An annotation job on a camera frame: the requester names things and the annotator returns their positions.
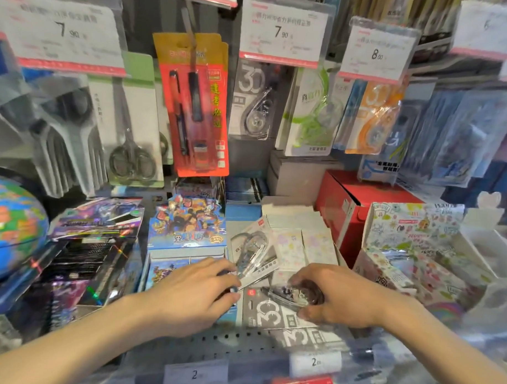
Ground person's right hand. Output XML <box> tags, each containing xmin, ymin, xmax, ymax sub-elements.
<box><xmin>286</xmin><ymin>262</ymin><xmax>414</xmax><ymax>331</ymax></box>

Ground person's left hand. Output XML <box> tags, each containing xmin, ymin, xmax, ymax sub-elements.
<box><xmin>138</xmin><ymin>254</ymin><xmax>244</xmax><ymax>343</ymax></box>

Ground stack of silver foil packets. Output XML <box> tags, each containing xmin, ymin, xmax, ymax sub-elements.
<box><xmin>379</xmin><ymin>248</ymin><xmax>426</xmax><ymax>288</ymax></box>

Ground pile of correction tape packages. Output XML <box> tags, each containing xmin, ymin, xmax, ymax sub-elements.
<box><xmin>225</xmin><ymin>215</ymin><xmax>353</xmax><ymax>353</ymax></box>

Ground grey 30 pack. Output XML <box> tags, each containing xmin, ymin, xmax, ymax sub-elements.
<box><xmin>242</xmin><ymin>280</ymin><xmax>330</xmax><ymax>332</ymax></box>
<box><xmin>228</xmin><ymin>58</ymin><xmax>282</xmax><ymax>141</ymax></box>

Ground orange correction tape pack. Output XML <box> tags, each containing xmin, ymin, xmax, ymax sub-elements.
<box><xmin>345</xmin><ymin>77</ymin><xmax>410</xmax><ymax>157</ymax></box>

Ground green correction tape package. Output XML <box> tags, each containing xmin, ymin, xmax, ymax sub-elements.
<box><xmin>275</xmin><ymin>66</ymin><xmax>350</xmax><ymax>159</ymax></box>

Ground person's right forearm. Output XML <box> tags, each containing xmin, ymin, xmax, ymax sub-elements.
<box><xmin>392</xmin><ymin>294</ymin><xmax>507</xmax><ymax>384</ymax></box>

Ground person's left forearm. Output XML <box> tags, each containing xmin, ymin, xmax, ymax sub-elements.
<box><xmin>0</xmin><ymin>288</ymin><xmax>159</xmax><ymax>384</ymax></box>

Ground blue cartoon card display box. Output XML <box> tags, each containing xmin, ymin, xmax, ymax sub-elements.
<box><xmin>137</xmin><ymin>246</ymin><xmax>240</xmax><ymax>322</ymax></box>

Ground grey perforated metal shelf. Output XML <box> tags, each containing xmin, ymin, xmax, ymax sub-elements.
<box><xmin>118</xmin><ymin>317</ymin><xmax>399</xmax><ymax>384</ymax></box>

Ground orange pen set packages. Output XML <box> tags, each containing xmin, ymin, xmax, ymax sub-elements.
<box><xmin>148</xmin><ymin>30</ymin><xmax>235</xmax><ymax>180</ymax></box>

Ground white pastel print box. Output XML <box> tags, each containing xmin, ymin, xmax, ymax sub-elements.
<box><xmin>258</xmin><ymin>194</ymin><xmax>349</xmax><ymax>285</ymax></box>

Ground black holographic card box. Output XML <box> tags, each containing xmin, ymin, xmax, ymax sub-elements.
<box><xmin>0</xmin><ymin>192</ymin><xmax>146</xmax><ymax>340</ymax></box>

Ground red cardboard box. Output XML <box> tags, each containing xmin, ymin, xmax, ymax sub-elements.
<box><xmin>313</xmin><ymin>169</ymin><xmax>425</xmax><ymax>271</ymax></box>

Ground stack of blue striped packets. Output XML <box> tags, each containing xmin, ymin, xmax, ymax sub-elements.
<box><xmin>224</xmin><ymin>176</ymin><xmax>271</xmax><ymax>204</ymax></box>

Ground clear blister compass package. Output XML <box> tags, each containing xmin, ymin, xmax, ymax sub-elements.
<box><xmin>356</xmin><ymin>75</ymin><xmax>439</xmax><ymax>187</ymax></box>

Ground pink heart figure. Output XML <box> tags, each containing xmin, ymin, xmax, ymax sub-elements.
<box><xmin>476</xmin><ymin>190</ymin><xmax>503</xmax><ymax>211</ymax></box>

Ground scissors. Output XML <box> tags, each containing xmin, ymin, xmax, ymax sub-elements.
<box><xmin>84</xmin><ymin>50</ymin><xmax>170</xmax><ymax>189</ymax></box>

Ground blue globe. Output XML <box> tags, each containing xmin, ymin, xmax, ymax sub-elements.
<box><xmin>0</xmin><ymin>177</ymin><xmax>51</xmax><ymax>287</ymax></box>

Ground row of blue stationery packs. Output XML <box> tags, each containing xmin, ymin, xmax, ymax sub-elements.
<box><xmin>399</xmin><ymin>85</ymin><xmax>507</xmax><ymax>189</ymax></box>

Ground clear packs of grey scissors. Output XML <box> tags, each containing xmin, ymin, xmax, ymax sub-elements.
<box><xmin>0</xmin><ymin>71</ymin><xmax>113</xmax><ymax>200</ymax></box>

